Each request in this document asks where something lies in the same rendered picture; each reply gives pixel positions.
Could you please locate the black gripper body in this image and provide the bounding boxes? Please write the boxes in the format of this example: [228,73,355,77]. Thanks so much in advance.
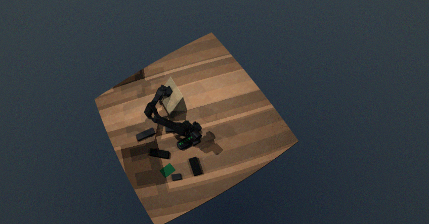
[191,140,201,146]

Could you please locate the green flat rectangular block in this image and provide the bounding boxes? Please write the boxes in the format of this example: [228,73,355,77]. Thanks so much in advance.
[160,163,175,177]

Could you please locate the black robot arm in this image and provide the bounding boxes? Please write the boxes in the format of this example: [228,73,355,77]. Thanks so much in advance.
[144,85,202,141]

